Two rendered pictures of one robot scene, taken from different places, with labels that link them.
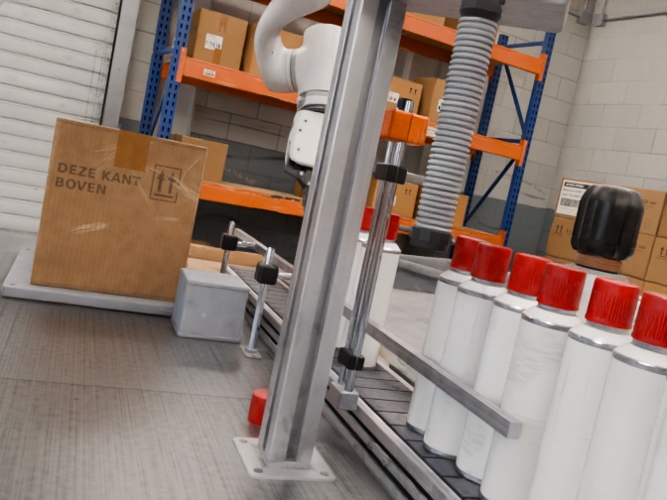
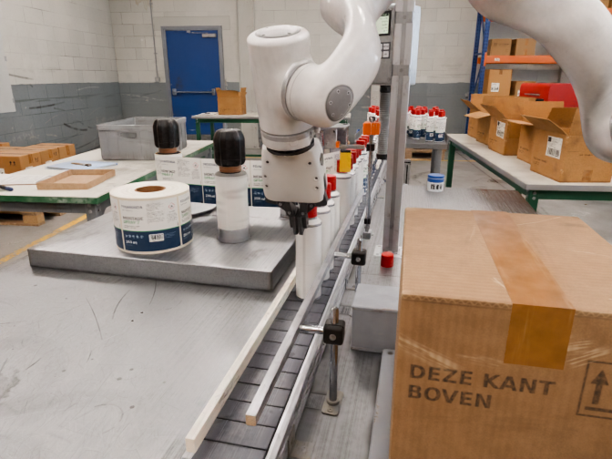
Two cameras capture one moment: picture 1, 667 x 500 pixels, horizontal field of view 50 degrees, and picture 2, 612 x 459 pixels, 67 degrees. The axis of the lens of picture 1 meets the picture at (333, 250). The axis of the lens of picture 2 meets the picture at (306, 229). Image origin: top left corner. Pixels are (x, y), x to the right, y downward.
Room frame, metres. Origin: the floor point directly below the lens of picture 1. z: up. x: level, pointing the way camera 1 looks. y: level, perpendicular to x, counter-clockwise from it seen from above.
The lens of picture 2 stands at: (1.85, 0.49, 1.31)
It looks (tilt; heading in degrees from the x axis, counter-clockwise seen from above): 18 degrees down; 214
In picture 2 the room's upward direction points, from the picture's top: straight up
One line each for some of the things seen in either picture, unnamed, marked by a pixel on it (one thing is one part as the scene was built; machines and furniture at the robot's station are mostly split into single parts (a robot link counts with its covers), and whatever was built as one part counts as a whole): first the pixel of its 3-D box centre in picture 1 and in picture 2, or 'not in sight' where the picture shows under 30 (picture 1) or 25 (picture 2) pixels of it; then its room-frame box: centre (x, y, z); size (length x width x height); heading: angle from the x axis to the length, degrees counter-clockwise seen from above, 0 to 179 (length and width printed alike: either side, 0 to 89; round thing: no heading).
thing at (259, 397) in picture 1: (265, 407); (387, 259); (0.79, 0.04, 0.85); 0.03 x 0.03 x 0.03
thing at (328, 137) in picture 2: not in sight; (332, 162); (0.42, -0.35, 1.01); 0.14 x 0.13 x 0.26; 21
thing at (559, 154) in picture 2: not in sight; (576, 142); (-1.07, 0.31, 0.97); 0.51 x 0.39 x 0.37; 123
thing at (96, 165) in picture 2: not in sight; (81, 165); (0.34, -2.11, 0.81); 0.32 x 0.24 x 0.01; 104
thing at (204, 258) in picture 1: (229, 266); not in sight; (1.71, 0.24, 0.85); 0.30 x 0.26 x 0.04; 21
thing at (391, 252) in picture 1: (371, 290); (329, 217); (0.92, -0.06, 0.98); 0.05 x 0.05 x 0.20
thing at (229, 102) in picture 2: not in sight; (231, 100); (-3.31, -4.24, 0.97); 0.47 x 0.41 x 0.37; 24
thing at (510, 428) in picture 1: (310, 284); (333, 248); (1.04, 0.02, 0.95); 1.07 x 0.01 x 0.01; 21
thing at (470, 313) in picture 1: (471, 349); (346, 191); (0.67, -0.15, 0.98); 0.05 x 0.05 x 0.20
